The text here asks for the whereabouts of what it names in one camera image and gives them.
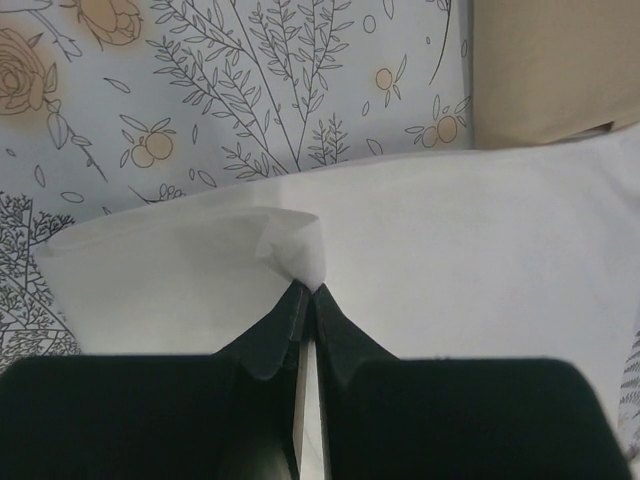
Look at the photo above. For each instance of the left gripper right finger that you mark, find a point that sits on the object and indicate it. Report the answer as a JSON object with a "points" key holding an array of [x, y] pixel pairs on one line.
{"points": [[388, 418]]}

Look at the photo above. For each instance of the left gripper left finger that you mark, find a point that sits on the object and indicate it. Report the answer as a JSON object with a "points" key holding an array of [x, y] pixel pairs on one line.
{"points": [[226, 415]]}

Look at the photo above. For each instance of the white printed t-shirt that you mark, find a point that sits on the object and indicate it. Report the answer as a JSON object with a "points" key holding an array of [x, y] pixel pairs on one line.
{"points": [[520, 253]]}

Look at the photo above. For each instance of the floral table cloth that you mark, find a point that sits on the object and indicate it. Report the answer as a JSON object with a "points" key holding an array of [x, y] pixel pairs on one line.
{"points": [[110, 106]]}

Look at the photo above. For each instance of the folded tan t-shirt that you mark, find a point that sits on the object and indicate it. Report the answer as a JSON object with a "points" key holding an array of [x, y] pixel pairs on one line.
{"points": [[544, 71]]}

